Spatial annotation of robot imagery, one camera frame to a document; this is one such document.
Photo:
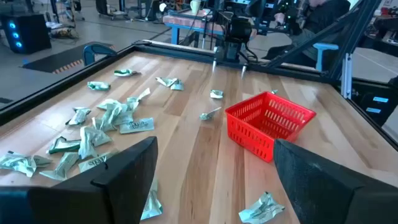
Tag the red plastic slotted basket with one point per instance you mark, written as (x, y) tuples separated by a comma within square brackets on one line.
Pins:
[(270, 124)]

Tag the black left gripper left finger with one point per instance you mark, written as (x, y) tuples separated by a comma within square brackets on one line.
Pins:
[(93, 205)]

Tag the blue legged work table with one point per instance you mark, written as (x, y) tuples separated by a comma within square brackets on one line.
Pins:
[(186, 20)]

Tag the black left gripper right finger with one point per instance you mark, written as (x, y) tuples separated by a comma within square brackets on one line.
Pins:
[(326, 199)]

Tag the silver metal bracket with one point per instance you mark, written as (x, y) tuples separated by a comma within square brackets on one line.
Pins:
[(346, 76)]

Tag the black case blue labels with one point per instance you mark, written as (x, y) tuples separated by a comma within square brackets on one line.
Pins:
[(376, 104)]

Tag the black aluminium table frame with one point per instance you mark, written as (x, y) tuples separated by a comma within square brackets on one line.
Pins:
[(62, 83)]

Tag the black mat orange striped edge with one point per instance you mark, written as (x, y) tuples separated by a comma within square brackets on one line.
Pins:
[(56, 60)]

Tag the black computer tower blue lights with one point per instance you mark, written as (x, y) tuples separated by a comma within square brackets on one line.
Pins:
[(25, 32)]

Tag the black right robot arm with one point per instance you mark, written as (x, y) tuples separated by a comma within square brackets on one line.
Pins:
[(237, 28)]

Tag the white mug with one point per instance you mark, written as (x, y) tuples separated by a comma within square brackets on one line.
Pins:
[(195, 6)]

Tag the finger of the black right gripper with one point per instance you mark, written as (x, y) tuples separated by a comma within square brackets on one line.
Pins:
[(243, 70), (214, 65)]

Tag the person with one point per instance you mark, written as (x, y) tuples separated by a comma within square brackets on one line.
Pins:
[(329, 12)]

